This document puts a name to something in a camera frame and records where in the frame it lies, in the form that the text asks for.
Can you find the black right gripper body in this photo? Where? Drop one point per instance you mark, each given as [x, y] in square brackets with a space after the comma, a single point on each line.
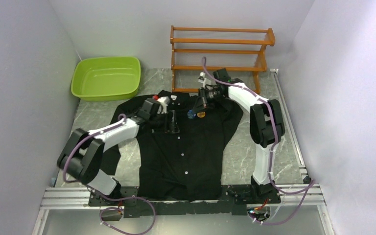
[212, 96]

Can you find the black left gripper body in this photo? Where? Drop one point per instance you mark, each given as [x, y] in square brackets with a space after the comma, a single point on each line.
[159, 123]

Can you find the white round brooch back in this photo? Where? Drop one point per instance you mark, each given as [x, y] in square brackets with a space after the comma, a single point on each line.
[191, 114]

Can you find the black button shirt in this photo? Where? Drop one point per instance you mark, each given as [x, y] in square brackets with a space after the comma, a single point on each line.
[187, 165]

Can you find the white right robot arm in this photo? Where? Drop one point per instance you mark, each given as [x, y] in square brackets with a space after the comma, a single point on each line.
[265, 119]

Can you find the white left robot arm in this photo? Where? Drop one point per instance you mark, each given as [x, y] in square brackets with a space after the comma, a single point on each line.
[83, 153]

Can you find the orange wooden shoe rack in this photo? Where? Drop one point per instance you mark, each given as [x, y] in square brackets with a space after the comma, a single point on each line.
[236, 49]

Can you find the green plastic basin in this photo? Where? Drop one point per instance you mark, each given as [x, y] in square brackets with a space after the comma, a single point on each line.
[106, 78]

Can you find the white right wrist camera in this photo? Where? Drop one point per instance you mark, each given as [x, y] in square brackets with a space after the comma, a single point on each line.
[202, 79]

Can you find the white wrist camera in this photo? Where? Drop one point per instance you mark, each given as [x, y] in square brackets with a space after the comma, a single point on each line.
[202, 79]
[163, 101]

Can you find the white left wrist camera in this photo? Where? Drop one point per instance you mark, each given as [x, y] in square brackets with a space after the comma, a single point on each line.
[163, 101]

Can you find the aluminium table edge rail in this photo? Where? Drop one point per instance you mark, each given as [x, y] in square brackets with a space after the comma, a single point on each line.
[322, 207]

